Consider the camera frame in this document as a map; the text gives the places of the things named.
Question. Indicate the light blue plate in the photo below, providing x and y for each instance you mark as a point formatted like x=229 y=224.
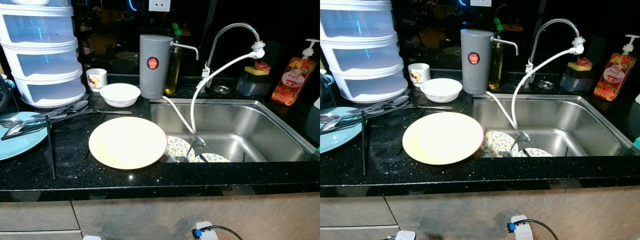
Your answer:
x=20 y=145
x=340 y=137

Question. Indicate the dark kettle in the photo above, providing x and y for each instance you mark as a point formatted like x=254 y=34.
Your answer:
x=5 y=95
x=327 y=90

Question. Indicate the orange dish soap pump bottle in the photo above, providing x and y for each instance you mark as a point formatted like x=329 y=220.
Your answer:
x=612 y=75
x=292 y=80

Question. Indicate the stainless steel sink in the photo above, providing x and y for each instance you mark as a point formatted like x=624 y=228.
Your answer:
x=575 y=120
x=250 y=125

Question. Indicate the black sponge holder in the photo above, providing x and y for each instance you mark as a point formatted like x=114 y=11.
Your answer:
x=252 y=85
x=575 y=80

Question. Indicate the red scouring pad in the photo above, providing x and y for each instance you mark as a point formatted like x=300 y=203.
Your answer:
x=262 y=65
x=584 y=61

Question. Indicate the yellow sponge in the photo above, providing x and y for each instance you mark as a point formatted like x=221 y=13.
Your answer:
x=255 y=71
x=577 y=66

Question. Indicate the white stacked plastic container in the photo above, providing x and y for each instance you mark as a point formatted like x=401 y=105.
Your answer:
x=42 y=55
x=362 y=50

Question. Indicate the beige drawer front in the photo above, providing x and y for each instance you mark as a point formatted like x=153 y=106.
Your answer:
x=35 y=216
x=355 y=211

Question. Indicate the round chrome countertop cap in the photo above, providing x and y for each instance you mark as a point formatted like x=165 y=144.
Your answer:
x=546 y=85
x=222 y=89

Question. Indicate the white printed mug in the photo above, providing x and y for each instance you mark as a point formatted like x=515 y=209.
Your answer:
x=418 y=75
x=96 y=80

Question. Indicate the white ceramic bowl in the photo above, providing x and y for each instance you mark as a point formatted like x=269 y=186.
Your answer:
x=441 y=90
x=120 y=95

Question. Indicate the chrome gooseneck faucet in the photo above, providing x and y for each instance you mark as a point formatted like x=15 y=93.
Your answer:
x=235 y=26
x=555 y=22

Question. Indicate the floral patterned plate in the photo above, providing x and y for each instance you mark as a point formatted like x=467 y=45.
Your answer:
x=176 y=147
x=495 y=142

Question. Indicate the green-capped oil bottle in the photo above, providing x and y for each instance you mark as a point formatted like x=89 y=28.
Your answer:
x=174 y=70
x=496 y=67

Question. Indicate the beige cabinet door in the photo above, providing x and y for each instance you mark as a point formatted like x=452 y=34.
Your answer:
x=150 y=215
x=450 y=210

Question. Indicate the grey cylindrical water filter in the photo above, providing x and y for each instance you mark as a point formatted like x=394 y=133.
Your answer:
x=476 y=60
x=155 y=65

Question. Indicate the teal object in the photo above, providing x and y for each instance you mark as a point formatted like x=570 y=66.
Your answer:
x=637 y=143

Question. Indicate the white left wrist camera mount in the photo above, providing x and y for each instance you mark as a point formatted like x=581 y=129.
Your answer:
x=92 y=238
x=405 y=235

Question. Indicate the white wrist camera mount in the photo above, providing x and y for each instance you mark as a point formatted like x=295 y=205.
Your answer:
x=92 y=238
x=205 y=231
x=519 y=227
x=405 y=235

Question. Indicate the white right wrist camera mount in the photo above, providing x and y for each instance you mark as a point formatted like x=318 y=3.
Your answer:
x=519 y=227
x=205 y=231

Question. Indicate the white wall socket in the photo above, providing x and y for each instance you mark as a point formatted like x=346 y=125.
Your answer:
x=480 y=2
x=159 y=4

